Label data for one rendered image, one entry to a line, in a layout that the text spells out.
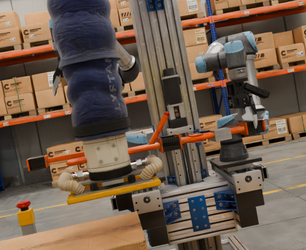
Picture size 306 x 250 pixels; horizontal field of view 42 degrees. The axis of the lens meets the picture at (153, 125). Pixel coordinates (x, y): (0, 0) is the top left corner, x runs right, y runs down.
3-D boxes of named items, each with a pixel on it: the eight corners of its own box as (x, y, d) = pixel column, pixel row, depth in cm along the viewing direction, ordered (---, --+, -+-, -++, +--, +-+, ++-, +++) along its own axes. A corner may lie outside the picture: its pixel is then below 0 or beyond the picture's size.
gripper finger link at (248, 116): (244, 130, 158) (237, 110, 162) (258, 128, 159) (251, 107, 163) (246, 127, 156) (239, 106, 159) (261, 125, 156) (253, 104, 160)
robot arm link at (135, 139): (143, 159, 198) (138, 133, 197) (120, 162, 204) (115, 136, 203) (153, 155, 209) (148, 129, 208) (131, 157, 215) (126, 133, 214)
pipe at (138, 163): (65, 194, 141) (62, 178, 141) (69, 182, 166) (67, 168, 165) (159, 174, 146) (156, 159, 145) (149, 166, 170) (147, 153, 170)
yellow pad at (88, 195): (67, 205, 139) (64, 191, 139) (69, 199, 149) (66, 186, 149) (161, 185, 144) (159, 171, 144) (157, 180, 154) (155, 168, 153)
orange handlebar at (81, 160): (38, 174, 148) (36, 165, 148) (47, 164, 178) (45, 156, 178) (269, 128, 161) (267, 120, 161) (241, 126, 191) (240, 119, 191)
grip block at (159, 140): (162, 153, 153) (159, 138, 153) (158, 151, 163) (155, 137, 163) (183, 149, 155) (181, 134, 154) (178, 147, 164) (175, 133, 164)
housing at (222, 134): (215, 142, 158) (214, 131, 158) (210, 141, 165) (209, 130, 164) (232, 138, 159) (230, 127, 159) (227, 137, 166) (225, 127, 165)
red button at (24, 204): (16, 213, 195) (14, 205, 195) (19, 210, 202) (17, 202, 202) (31, 210, 196) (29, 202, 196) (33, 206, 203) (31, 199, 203)
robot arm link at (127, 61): (147, 83, 217) (96, 26, 179) (129, 87, 221) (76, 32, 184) (149, 65, 222) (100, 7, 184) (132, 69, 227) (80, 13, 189)
